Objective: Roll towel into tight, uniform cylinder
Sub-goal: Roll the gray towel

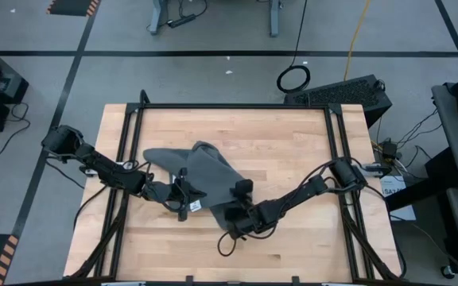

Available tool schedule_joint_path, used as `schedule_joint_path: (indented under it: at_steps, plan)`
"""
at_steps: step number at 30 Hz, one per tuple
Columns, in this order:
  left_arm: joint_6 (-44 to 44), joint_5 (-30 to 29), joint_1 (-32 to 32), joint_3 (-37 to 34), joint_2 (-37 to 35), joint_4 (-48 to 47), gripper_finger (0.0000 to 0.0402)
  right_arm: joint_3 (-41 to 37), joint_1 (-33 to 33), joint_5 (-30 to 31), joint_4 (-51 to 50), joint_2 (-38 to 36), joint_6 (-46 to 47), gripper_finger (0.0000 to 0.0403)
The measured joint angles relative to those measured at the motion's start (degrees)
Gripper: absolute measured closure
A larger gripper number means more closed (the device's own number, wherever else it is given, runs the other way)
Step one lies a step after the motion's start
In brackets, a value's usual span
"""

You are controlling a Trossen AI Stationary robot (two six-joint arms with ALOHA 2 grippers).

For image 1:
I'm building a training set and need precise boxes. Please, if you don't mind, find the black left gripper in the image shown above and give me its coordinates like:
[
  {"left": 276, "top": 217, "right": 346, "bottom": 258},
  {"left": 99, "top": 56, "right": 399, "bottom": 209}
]
[{"left": 171, "top": 167, "right": 208, "bottom": 222}]

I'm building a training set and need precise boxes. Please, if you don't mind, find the grey waffle-weave towel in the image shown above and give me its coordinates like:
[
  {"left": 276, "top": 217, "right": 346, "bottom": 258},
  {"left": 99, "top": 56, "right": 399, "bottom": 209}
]
[{"left": 142, "top": 140, "right": 256, "bottom": 232}]

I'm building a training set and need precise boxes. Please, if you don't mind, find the white printed sheet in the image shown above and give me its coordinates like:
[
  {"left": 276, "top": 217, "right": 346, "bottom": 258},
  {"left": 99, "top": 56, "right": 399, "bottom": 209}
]
[{"left": 378, "top": 174, "right": 417, "bottom": 222}]

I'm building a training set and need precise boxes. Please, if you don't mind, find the black perforated computer tower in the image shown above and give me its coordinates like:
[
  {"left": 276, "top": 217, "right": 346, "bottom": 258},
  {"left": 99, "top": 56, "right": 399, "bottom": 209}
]
[{"left": 283, "top": 74, "right": 393, "bottom": 129}]

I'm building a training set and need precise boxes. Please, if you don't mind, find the black power adapter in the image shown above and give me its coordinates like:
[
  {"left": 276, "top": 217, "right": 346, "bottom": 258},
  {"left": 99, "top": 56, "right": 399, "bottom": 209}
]
[{"left": 380, "top": 141, "right": 399, "bottom": 160}]

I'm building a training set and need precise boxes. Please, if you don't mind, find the black power strip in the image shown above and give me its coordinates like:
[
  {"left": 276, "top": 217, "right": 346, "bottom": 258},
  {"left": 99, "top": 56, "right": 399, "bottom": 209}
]
[{"left": 166, "top": 14, "right": 196, "bottom": 29}]

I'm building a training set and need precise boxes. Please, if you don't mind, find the grey desk leg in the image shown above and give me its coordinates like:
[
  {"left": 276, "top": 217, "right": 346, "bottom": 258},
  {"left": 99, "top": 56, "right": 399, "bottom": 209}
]
[
  {"left": 148, "top": 0, "right": 167, "bottom": 36},
  {"left": 268, "top": 0, "right": 281, "bottom": 38}
]

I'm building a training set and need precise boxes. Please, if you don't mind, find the black caster wheel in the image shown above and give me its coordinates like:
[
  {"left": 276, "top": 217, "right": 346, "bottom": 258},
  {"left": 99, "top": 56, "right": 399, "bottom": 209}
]
[{"left": 440, "top": 264, "right": 457, "bottom": 280}]

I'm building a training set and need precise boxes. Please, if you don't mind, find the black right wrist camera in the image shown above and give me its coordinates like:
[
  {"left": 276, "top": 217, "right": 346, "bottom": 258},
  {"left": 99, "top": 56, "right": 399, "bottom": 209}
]
[{"left": 234, "top": 178, "right": 254, "bottom": 196}]

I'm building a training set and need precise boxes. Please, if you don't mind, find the black aluminium table frame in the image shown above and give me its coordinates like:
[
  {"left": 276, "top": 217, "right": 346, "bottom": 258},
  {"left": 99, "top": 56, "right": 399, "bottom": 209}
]
[{"left": 64, "top": 89, "right": 407, "bottom": 286}]

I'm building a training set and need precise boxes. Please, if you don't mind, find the coiled black cable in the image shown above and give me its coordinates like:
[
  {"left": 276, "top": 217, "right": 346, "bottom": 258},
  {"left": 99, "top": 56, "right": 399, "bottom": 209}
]
[{"left": 275, "top": 0, "right": 312, "bottom": 95}]

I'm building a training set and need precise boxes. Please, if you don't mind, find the thin black floor cable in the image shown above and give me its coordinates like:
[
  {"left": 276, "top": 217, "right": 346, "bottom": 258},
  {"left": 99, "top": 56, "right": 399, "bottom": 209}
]
[{"left": 0, "top": 102, "right": 32, "bottom": 157}]

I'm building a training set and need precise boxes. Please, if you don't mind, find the black desk base frame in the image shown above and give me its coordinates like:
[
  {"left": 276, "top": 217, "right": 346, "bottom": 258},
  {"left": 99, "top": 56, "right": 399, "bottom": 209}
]
[{"left": 383, "top": 146, "right": 458, "bottom": 211}]

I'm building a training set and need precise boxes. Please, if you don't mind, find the yellow hanging cable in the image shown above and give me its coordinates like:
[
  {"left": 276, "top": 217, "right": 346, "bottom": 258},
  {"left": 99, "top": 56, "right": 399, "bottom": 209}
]
[{"left": 343, "top": 0, "right": 372, "bottom": 82}]

